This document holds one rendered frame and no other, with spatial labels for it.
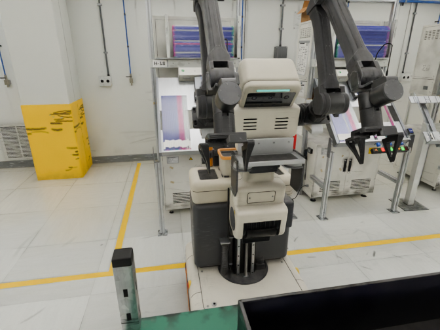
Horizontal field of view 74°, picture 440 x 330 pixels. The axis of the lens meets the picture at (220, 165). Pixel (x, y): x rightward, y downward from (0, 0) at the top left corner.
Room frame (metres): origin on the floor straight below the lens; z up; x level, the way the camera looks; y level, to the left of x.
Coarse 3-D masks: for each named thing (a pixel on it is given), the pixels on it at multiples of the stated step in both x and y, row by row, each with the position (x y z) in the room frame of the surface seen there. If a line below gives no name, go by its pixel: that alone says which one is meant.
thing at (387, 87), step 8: (352, 72) 0.89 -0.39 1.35; (352, 80) 0.89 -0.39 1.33; (376, 80) 0.82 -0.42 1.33; (384, 80) 0.79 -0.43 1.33; (392, 80) 0.78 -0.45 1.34; (352, 88) 0.88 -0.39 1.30; (360, 88) 0.86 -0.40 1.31; (368, 88) 0.87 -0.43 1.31; (376, 88) 0.80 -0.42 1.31; (384, 88) 0.77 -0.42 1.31; (392, 88) 0.77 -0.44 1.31; (400, 88) 0.78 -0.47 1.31; (376, 96) 0.79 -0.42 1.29; (384, 96) 0.77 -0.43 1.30; (392, 96) 0.76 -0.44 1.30; (400, 96) 0.77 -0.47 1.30; (376, 104) 0.80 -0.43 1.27; (384, 104) 0.79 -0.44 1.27
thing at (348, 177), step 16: (320, 144) 2.66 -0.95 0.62; (320, 160) 2.65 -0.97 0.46; (336, 160) 2.68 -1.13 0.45; (352, 160) 2.71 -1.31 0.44; (368, 160) 2.74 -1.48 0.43; (320, 176) 2.66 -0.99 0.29; (336, 176) 2.69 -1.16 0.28; (352, 176) 2.72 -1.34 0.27; (368, 176) 2.75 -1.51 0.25; (320, 192) 2.66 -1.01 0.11; (336, 192) 2.69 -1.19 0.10; (352, 192) 2.73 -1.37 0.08; (368, 192) 2.76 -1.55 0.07
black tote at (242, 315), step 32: (320, 288) 0.35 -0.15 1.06; (352, 288) 0.35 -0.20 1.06; (384, 288) 0.36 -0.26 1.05; (416, 288) 0.37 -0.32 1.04; (256, 320) 0.33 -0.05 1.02; (288, 320) 0.34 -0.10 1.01; (320, 320) 0.35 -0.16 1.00; (352, 320) 0.36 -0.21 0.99; (384, 320) 0.37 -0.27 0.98; (416, 320) 0.38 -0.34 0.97
